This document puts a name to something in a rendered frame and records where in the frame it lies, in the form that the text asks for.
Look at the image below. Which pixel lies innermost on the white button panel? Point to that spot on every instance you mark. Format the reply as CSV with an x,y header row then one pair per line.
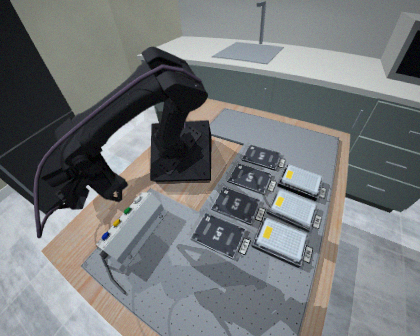
x,y
131,230

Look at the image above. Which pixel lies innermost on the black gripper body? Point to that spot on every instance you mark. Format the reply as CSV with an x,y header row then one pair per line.
x,y
115,180

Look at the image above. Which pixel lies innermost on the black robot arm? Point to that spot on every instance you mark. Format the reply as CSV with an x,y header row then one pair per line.
x,y
142,90

